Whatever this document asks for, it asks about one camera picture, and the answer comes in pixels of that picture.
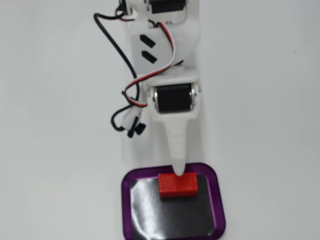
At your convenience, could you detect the black cable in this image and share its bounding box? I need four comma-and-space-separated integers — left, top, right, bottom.
93, 12, 141, 133

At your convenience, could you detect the red perforated block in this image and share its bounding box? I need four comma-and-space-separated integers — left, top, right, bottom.
158, 171, 199, 199

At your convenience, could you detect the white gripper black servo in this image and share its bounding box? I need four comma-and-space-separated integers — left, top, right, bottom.
142, 66, 202, 178

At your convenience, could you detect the purple tray with black base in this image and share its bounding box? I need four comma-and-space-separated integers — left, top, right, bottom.
121, 162, 227, 240

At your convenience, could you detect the black knob connector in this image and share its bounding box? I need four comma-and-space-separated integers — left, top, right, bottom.
121, 109, 147, 139

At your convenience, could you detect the red white black servo wire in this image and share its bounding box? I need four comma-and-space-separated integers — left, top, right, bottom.
121, 20, 177, 109

